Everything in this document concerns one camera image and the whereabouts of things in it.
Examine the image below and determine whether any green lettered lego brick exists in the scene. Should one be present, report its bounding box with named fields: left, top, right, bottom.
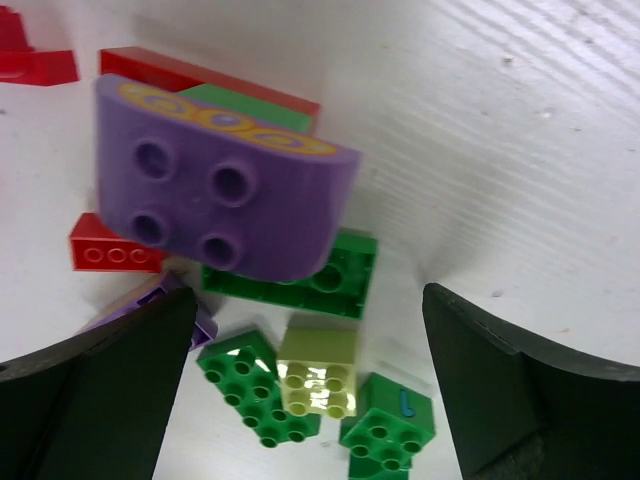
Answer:
left=339, top=373, right=436, bottom=474

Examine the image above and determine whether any purple flat lego brick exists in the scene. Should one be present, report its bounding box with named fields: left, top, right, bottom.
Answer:
left=78, top=271, right=218, bottom=351

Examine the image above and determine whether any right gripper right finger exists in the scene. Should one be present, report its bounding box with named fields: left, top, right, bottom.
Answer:
left=422, top=283, right=639, bottom=479

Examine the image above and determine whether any red flat lego brick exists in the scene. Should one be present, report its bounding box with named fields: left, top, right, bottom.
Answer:
left=99, top=47, right=321, bottom=133

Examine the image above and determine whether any green long lego brick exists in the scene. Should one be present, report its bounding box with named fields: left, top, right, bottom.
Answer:
left=197, top=329, right=320, bottom=448

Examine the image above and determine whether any red round lego piece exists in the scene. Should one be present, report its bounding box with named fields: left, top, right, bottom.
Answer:
left=0, top=5, right=79, bottom=87

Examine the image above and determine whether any yellow square lego brick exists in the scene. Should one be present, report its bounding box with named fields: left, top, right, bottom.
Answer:
left=276, top=327, right=358, bottom=420

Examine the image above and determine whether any purple rounded lego brick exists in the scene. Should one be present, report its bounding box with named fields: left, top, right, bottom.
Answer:
left=94, top=74, right=362, bottom=282

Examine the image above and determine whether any small red lego brick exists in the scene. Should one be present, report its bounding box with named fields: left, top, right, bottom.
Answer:
left=69, top=212, right=169, bottom=273

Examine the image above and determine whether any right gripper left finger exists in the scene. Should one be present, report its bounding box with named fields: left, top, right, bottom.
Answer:
left=1, top=287, right=197, bottom=479

